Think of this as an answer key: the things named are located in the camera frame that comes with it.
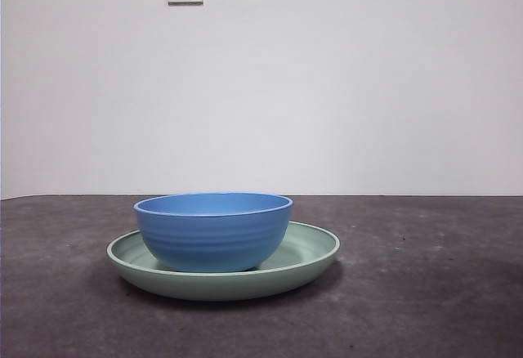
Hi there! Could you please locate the blue ribbed bowl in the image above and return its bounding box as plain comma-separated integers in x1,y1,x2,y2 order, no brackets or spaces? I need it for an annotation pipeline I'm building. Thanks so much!
132,192,294,273

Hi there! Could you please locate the green round plate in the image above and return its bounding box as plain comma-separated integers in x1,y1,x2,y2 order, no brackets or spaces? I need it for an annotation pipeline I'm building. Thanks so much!
106,221,341,302

